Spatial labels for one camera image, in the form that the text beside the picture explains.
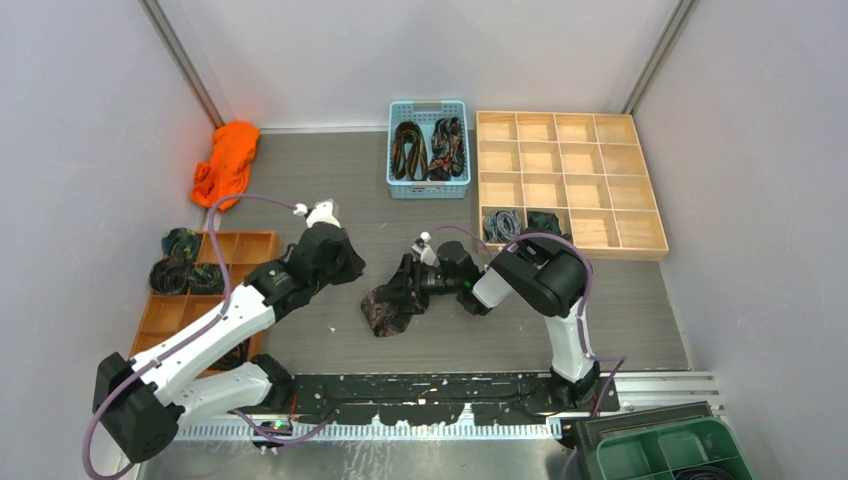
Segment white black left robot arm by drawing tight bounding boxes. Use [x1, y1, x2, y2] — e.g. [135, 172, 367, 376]
[83, 199, 365, 472]

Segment dark brown rolled tie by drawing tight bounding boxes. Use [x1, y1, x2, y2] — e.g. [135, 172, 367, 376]
[148, 256, 192, 296]

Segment green plastic bin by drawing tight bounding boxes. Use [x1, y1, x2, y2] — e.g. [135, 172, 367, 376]
[587, 417, 754, 479]

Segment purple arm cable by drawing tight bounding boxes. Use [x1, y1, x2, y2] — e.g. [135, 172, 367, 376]
[427, 225, 627, 480]
[81, 193, 333, 480]

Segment orange cloth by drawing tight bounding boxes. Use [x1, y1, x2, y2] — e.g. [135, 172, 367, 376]
[188, 121, 260, 211]

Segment dark framed box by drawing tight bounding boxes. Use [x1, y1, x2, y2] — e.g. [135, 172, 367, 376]
[568, 402, 713, 479]

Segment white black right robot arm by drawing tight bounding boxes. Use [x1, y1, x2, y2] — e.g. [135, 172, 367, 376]
[361, 231, 600, 411]

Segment orange wooden compartment tray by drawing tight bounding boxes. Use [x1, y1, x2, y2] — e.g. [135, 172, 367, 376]
[131, 231, 281, 355]

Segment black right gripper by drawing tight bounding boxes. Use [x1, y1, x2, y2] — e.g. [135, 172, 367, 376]
[376, 252, 462, 314]

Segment perforated aluminium rail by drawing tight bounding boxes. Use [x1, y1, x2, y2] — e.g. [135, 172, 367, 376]
[176, 418, 562, 442]

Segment dark green rolled tie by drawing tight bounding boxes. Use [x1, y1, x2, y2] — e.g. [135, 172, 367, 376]
[527, 210, 572, 241]

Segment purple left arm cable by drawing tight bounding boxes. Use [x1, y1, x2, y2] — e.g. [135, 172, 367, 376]
[81, 193, 333, 480]

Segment blue yellow rolled tie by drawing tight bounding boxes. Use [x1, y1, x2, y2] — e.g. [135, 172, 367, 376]
[161, 227, 203, 262]

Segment light blue plastic basket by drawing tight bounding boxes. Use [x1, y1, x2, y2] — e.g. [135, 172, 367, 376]
[385, 100, 472, 199]

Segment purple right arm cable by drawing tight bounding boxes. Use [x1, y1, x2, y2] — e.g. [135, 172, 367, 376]
[427, 225, 627, 480]

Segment orange striped dark tie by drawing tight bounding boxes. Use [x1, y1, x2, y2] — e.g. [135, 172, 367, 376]
[390, 121, 428, 181]

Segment black orange rolled tie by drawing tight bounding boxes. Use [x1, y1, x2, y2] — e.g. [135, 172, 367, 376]
[210, 340, 250, 371]

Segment light wooden compartment tray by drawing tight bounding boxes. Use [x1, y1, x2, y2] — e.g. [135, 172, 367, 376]
[476, 111, 669, 260]

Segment green patterned rolled tie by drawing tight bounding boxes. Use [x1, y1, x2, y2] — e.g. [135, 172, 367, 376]
[187, 263, 225, 295]

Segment red floral dark tie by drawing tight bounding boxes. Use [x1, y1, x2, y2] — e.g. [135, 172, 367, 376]
[427, 117, 466, 181]

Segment grey patterned rolled tie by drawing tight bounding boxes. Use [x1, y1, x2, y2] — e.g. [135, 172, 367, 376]
[482, 209, 523, 244]

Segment brown paisley patterned tie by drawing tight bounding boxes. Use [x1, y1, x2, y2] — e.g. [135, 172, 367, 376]
[360, 286, 430, 338]

